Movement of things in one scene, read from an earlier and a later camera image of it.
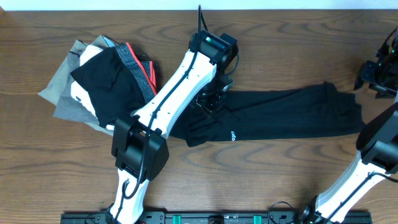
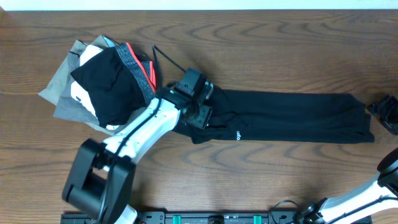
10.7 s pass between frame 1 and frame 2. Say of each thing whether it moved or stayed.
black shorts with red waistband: stayed
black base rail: stayed
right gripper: moved
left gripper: moved
